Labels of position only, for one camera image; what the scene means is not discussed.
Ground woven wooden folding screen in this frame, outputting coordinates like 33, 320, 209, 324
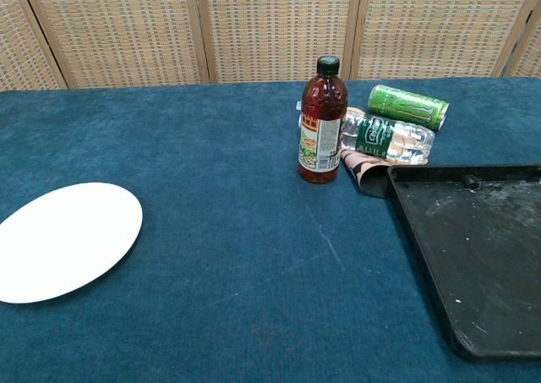
0, 0, 541, 90

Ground brown tea bottle dark cap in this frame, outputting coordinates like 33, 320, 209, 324
298, 55, 348, 185

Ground blue table cloth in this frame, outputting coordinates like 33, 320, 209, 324
0, 77, 541, 383

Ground white round plate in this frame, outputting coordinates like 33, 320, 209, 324
0, 182, 144, 304

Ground black rectangular tray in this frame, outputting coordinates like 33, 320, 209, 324
386, 163, 541, 362

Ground green energy drink can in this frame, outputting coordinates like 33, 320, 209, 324
366, 84, 451, 131

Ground clear water bottle green label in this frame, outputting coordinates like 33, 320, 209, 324
296, 101, 436, 165

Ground pink snack packet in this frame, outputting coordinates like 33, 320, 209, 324
340, 106, 396, 200

